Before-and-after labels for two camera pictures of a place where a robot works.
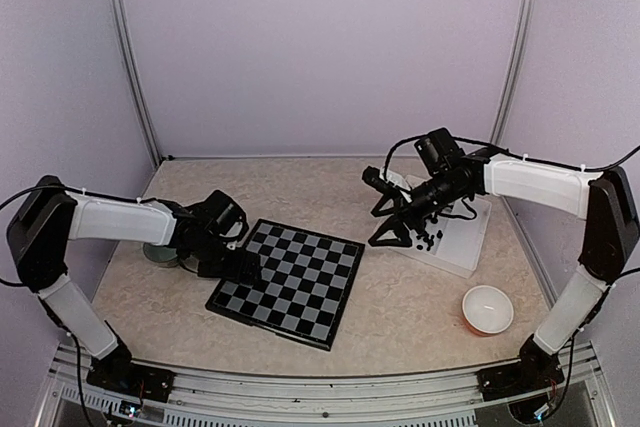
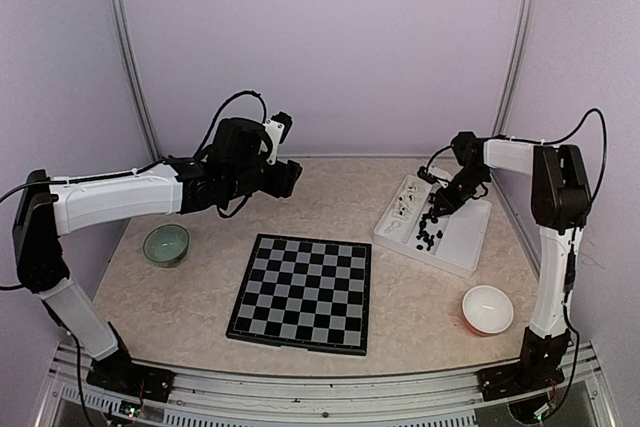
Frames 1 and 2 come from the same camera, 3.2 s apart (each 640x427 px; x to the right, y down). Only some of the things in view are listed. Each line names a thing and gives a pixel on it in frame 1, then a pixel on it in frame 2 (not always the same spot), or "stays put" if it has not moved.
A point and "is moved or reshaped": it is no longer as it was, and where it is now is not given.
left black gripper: x=235 y=272 -> x=283 y=184
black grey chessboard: x=306 y=280 is moved or reshaped
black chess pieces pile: x=427 y=239 stays put
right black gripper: x=401 y=209 -> x=450 y=201
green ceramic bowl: x=162 y=255 stays put
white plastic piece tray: x=451 y=238 stays put
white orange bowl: x=487 y=310 stays put
